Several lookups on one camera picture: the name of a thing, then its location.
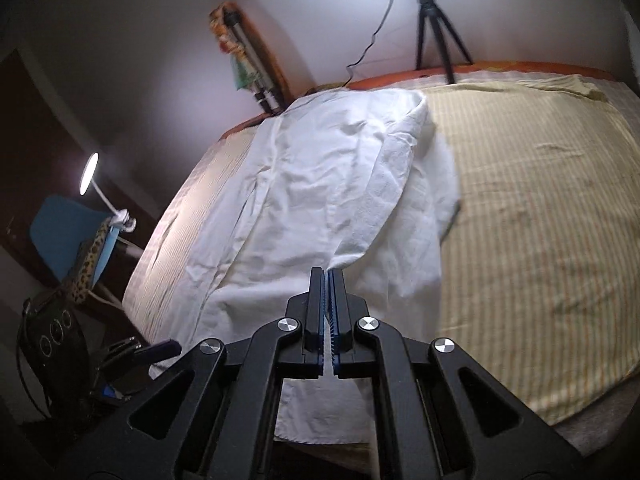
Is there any white long-sleeved shirt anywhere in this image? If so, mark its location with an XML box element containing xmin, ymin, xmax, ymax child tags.
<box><xmin>150</xmin><ymin>86</ymin><xmax>462</xmax><ymax>446</ymax></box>

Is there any leopard print cushion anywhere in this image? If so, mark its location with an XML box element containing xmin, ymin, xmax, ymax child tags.
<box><xmin>54</xmin><ymin>219</ymin><xmax>111</xmax><ymax>304</ymax></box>

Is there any blue plastic chair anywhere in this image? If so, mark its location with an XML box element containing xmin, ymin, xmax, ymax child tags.
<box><xmin>29</xmin><ymin>195</ymin><xmax>119</xmax><ymax>286</ymax></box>

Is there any white clip desk lamp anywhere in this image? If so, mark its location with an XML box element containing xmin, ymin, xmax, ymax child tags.
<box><xmin>79</xmin><ymin>152</ymin><xmax>137</xmax><ymax>233</ymax></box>

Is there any yellow striped bed sheet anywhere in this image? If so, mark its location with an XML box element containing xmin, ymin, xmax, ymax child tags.
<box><xmin>123</xmin><ymin>76</ymin><xmax>639</xmax><ymax>424</ymax></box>

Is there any folded silver tripod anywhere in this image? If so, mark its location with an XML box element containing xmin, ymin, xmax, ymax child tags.
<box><xmin>222</xmin><ymin>10</ymin><xmax>282</xmax><ymax>115</ymax></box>

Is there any colourful patterned cloth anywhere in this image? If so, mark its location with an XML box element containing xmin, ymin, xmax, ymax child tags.
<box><xmin>208</xmin><ymin>1</ymin><xmax>294</xmax><ymax>111</ymax></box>

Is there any orange mattress edge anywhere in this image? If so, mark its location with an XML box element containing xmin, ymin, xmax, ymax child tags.
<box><xmin>219</xmin><ymin>58</ymin><xmax>616</xmax><ymax>141</ymax></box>

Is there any black mini tripod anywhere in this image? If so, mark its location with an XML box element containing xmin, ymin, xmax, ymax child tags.
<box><xmin>416</xmin><ymin>0</ymin><xmax>474</xmax><ymax>84</ymax></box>

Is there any black ring light cable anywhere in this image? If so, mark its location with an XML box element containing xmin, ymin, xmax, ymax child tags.
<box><xmin>342</xmin><ymin>0</ymin><xmax>399</xmax><ymax>92</ymax></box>

